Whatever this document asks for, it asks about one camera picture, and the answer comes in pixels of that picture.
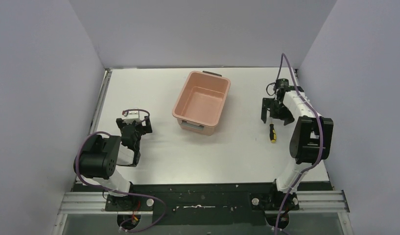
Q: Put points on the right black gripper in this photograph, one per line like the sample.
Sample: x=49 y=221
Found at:
x=286 y=115

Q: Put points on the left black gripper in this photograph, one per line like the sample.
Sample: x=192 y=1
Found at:
x=143 y=128

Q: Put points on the black yellow screwdriver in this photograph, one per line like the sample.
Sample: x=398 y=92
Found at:
x=272 y=132

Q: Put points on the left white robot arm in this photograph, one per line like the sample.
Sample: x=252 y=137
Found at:
x=101 y=153

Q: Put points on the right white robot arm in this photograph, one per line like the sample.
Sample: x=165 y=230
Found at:
x=310 y=141

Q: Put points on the pink plastic bin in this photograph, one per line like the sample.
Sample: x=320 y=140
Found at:
x=201 y=101

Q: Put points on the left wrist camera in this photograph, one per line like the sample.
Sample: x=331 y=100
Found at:
x=134 y=115

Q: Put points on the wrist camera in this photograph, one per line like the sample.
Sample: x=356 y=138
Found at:
x=134 y=115
x=280 y=86

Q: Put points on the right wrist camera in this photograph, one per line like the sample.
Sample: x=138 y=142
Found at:
x=280 y=86

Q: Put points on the aluminium left side rail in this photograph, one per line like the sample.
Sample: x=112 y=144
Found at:
x=100 y=101

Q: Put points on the aluminium rail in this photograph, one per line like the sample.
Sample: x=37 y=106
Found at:
x=308 y=202
x=100 y=101

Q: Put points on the aluminium front rail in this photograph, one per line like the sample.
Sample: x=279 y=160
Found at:
x=308 y=202

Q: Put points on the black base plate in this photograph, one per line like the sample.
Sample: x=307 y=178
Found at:
x=276 y=208

